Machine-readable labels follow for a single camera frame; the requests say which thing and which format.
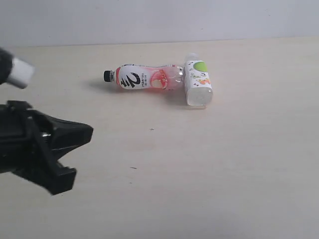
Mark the pink peach drink bottle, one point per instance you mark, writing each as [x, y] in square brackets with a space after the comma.
[140, 77]

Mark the butterfly label clear bottle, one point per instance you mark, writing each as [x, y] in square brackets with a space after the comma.
[197, 82]

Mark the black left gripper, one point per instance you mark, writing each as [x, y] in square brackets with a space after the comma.
[31, 143]

